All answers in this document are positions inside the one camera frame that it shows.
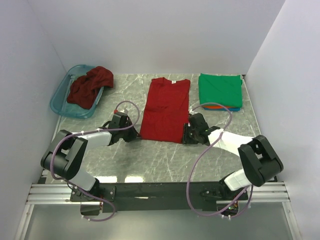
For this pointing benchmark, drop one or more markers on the dark red t shirt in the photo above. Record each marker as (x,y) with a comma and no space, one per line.
(84,90)

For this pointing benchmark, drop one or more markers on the blue transparent plastic bin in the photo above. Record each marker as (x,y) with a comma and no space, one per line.
(58,102)

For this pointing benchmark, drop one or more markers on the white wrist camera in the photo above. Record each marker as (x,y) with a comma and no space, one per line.
(122,110)
(191,112)

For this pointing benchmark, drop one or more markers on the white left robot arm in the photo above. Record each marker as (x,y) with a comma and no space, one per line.
(65,153)

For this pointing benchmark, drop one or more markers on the green folded t shirt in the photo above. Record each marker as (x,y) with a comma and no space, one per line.
(222,89)

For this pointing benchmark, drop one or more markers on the bright red t shirt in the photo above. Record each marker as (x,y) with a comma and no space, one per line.
(166,110)

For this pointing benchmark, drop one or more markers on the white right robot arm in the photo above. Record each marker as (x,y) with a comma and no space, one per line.
(260,162)

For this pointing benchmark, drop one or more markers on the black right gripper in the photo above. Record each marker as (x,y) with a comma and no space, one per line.
(186,139)

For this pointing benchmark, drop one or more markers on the orange folded t shirt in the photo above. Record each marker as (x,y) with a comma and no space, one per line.
(217,107)

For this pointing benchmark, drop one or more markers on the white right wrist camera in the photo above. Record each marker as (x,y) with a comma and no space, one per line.
(191,112)

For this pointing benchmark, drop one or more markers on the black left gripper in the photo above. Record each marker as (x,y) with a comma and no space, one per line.
(134,134)

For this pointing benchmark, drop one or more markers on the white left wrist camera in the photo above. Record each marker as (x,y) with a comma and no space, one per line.
(122,110)

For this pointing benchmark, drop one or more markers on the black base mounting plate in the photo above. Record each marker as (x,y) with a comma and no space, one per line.
(155,196)

